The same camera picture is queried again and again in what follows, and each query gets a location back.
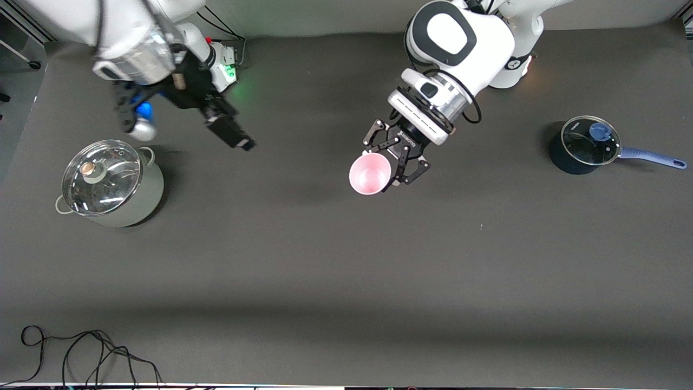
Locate dark blue saucepan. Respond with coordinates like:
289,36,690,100
549,115,688,176

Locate pink plastic cup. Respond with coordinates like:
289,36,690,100
349,153,392,196

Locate loose thin black cable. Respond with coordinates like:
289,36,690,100
0,325,163,388

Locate dark grey table mat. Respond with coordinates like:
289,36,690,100
0,22,693,386

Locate aluminium frame rail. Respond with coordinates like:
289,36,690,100
0,8,55,44

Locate glass lid with metal knob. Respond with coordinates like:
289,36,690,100
62,139,142,217

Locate pale grey stockpot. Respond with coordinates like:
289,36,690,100
55,140,165,228

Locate black right arm base cables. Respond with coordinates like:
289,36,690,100
198,11,247,68

